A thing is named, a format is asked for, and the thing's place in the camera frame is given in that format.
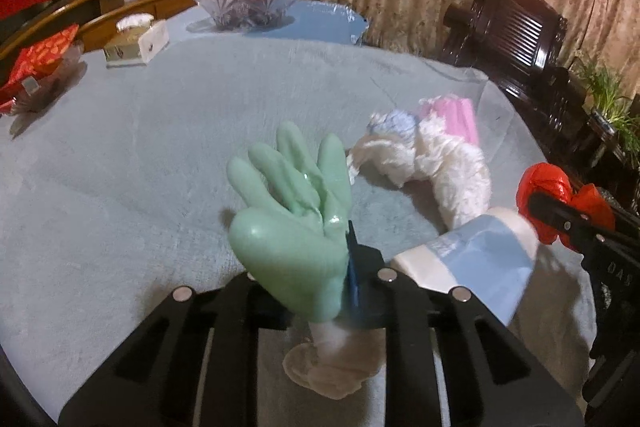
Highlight dark wooden armchair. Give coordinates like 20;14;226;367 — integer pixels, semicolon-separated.
440;0;586;142

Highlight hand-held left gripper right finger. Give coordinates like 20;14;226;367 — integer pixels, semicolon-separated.
344;220;586;427

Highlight red plastic bag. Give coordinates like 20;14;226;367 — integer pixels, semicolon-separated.
517;163;616;245

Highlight white fluffy cloth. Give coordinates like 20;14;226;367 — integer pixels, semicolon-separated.
346;119;493;230

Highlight green rubber glove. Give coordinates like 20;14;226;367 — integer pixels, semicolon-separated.
226;121;353;323

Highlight dark wooden side table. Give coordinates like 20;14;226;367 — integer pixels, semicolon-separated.
545;107;640;208

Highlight white and blue tube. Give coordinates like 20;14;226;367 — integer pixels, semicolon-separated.
390;206;542;328

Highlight tissue box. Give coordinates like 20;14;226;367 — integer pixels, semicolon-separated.
103;14;169;68

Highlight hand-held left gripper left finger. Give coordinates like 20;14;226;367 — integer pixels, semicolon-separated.
57;272;296;427

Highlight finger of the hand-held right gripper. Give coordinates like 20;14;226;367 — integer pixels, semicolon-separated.
597;189;640;234
527;189;640;254

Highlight red patterned box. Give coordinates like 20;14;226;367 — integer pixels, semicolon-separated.
0;24;81;108

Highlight wooden chair backs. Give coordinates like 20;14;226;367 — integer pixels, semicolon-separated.
0;0;228;62

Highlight green leafy plant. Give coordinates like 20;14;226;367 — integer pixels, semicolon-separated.
570;57;640;158

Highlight glass fruit bowl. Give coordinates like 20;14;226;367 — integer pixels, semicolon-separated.
191;0;309;30

